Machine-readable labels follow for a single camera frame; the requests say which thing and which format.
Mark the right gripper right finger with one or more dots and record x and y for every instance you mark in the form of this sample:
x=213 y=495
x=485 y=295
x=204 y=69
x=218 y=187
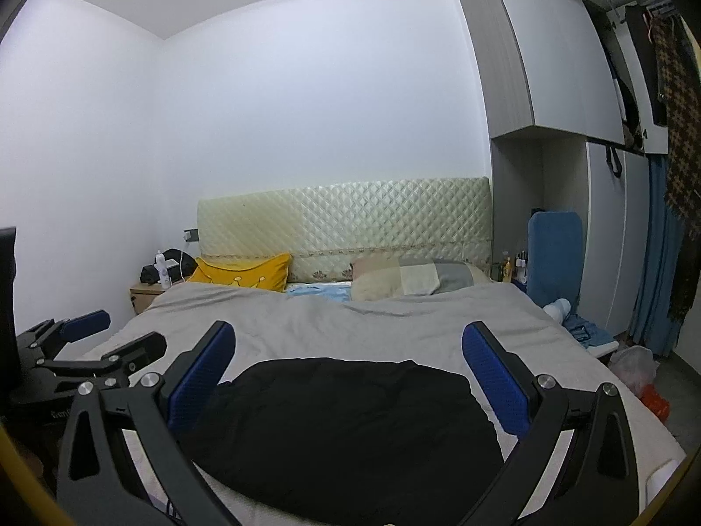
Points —
x=574 y=462

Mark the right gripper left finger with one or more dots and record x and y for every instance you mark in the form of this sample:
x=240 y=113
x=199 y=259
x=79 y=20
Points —
x=98 y=483

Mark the black garment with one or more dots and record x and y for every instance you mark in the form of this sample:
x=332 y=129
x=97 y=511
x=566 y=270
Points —
x=349 y=442

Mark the red orange plastic bag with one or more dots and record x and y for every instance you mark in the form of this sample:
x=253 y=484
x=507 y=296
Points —
x=654 y=401

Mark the white plastic bag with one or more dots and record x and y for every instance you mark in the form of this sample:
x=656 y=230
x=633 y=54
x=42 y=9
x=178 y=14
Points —
x=635 y=367

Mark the wooden nightstand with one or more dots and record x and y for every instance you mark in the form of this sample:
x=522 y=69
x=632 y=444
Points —
x=142 y=296

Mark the folded blue jeans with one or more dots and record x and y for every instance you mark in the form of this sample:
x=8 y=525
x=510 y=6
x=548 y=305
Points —
x=596 y=340

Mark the blue curtain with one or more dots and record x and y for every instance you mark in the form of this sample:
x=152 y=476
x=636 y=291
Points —
x=650 y=325

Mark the white plush toy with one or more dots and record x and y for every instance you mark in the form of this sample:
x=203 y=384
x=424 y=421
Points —
x=558 y=310

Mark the white spray bottle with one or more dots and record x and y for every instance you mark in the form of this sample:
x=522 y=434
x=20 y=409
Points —
x=163 y=272

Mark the black bag on nightstand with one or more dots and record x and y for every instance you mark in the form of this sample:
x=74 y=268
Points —
x=178 y=264

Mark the grey bed sheet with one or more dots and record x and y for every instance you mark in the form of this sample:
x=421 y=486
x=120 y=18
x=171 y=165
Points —
x=427 y=330

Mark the bottles on side shelf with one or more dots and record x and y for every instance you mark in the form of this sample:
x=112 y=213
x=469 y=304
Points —
x=511 y=268

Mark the yellow pillow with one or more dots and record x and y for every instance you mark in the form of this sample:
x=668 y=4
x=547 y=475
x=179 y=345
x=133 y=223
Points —
x=268 y=274

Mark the patchwork beige grey pillow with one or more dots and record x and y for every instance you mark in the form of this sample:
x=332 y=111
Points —
x=382 y=277

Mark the light blue patterned sheet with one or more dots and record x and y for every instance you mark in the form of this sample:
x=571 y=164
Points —
x=337 y=291

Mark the cream quilted headboard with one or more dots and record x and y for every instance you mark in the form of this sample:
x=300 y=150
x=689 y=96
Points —
x=326 y=228

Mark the houndstooth brown scarf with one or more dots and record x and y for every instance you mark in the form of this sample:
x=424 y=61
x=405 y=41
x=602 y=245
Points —
x=679 y=89

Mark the grey wardrobe cabinet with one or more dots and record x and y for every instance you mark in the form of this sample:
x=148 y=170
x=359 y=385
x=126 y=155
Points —
x=557 y=144

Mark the wall power socket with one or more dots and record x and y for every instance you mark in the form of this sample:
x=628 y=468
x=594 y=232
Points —
x=191 y=235

